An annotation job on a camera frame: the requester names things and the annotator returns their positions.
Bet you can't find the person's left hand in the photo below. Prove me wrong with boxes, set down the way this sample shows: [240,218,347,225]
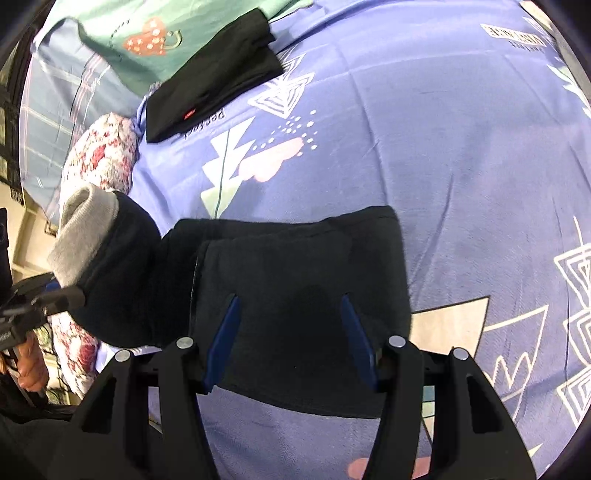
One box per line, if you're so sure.
[0,331,49,394]

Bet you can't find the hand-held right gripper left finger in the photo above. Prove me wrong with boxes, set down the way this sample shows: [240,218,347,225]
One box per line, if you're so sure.
[48,295,243,480]

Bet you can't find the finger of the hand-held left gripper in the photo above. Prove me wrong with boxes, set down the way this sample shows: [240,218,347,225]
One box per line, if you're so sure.
[28,285,87,319]

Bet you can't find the folded black pants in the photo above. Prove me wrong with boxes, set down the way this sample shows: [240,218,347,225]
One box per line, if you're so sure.
[145,8,284,144]

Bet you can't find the floral quilt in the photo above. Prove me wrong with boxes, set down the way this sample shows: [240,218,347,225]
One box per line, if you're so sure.
[48,113,142,398]

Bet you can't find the blue plaid cloth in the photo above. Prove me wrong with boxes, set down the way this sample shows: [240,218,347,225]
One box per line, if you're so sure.
[18,28,149,219]

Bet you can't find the navy pants with grey lining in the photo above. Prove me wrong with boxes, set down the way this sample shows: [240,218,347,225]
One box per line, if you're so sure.
[46,184,414,419]

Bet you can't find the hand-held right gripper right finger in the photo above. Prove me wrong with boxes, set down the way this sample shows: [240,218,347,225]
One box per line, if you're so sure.
[339,295,539,480]

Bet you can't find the green printed blanket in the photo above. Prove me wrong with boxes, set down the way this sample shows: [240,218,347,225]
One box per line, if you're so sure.
[44,0,315,97]

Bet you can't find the purple printed bedsheet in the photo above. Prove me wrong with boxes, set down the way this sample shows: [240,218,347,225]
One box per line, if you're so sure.
[90,0,591,480]

